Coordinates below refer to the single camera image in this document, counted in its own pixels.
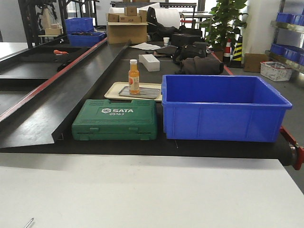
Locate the green potted plant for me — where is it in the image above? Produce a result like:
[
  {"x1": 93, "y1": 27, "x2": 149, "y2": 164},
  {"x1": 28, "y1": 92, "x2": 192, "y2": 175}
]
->
[{"x1": 200, "y1": 0, "x2": 247, "y2": 50}]

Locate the beige plastic tray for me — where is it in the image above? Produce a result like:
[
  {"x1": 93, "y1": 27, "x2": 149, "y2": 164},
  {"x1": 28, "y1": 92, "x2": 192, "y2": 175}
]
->
[{"x1": 104, "y1": 82, "x2": 162, "y2": 102}]

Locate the red white traffic cone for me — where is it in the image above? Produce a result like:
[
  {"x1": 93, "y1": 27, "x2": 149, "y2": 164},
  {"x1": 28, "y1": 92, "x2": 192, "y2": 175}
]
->
[{"x1": 223, "y1": 38, "x2": 231, "y2": 64}]

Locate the blue bin on conveyor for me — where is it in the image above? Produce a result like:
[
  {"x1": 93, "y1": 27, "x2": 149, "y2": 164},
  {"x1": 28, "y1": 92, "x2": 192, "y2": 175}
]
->
[{"x1": 68, "y1": 32, "x2": 106, "y2": 47}]

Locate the green SATA tool case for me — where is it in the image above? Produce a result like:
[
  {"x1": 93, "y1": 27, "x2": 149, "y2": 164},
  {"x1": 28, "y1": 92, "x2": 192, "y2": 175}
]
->
[{"x1": 71, "y1": 99, "x2": 158, "y2": 141}]

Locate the large cardboard box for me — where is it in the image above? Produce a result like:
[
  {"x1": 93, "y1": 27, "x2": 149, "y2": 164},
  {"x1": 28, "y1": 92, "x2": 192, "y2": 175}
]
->
[{"x1": 106, "y1": 22, "x2": 148, "y2": 44}]

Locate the dark grey cloth bundle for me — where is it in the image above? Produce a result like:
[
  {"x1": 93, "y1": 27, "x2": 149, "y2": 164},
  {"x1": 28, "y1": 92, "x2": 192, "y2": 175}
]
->
[{"x1": 175, "y1": 57, "x2": 224, "y2": 75}]

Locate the small brown cardboard box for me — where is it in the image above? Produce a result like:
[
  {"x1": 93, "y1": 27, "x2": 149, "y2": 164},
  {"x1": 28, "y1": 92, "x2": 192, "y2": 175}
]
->
[{"x1": 243, "y1": 53, "x2": 269, "y2": 73}]

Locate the white paper cup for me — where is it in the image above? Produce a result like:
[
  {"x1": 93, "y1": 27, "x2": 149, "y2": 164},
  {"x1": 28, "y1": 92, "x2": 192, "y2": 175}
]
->
[{"x1": 163, "y1": 37, "x2": 170, "y2": 46}]

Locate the orange juice bottle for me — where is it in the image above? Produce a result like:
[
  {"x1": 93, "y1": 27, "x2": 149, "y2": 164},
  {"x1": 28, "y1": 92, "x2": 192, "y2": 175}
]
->
[{"x1": 128, "y1": 59, "x2": 140, "y2": 94}]

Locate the white foam block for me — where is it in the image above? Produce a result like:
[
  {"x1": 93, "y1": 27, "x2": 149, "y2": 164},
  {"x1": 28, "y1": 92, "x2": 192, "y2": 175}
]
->
[{"x1": 139, "y1": 54, "x2": 160, "y2": 72}]

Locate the white wire basket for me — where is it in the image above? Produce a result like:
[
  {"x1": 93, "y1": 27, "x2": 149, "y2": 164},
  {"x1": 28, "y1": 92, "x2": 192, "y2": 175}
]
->
[{"x1": 260, "y1": 61, "x2": 292, "y2": 82}]

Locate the black yellow traffic cone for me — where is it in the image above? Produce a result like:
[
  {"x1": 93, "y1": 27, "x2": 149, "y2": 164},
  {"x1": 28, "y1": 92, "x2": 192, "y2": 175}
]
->
[{"x1": 228, "y1": 36, "x2": 243, "y2": 68}]

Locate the large blue plastic bin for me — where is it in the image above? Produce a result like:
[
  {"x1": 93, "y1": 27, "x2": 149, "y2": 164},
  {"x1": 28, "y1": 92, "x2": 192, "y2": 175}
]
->
[{"x1": 161, "y1": 75, "x2": 292, "y2": 143}]

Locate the small metal tray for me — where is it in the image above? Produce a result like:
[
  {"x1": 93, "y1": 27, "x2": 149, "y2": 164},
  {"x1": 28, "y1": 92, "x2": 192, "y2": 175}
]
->
[{"x1": 118, "y1": 86, "x2": 161, "y2": 99}]

